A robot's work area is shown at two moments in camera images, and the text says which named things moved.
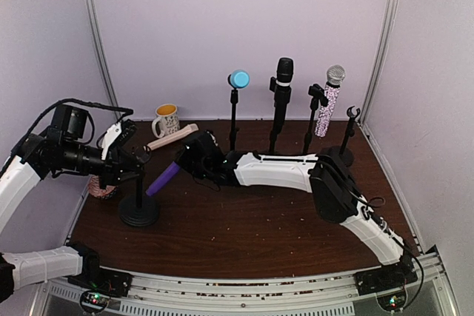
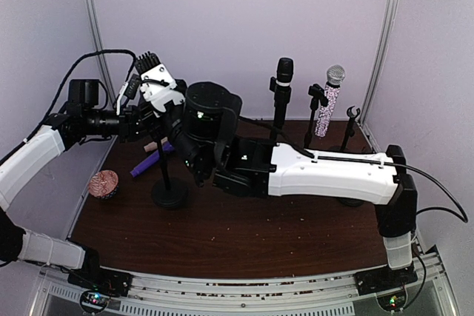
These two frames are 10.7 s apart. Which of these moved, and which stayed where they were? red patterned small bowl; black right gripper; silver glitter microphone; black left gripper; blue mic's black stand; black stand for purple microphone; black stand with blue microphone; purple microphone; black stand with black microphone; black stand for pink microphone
Moved: black left gripper; black right gripper; black stand with blue microphone; black stand for purple microphone; purple microphone
Stayed: black stand with black microphone; silver glitter microphone; black stand for pink microphone; red patterned small bowl; blue mic's black stand
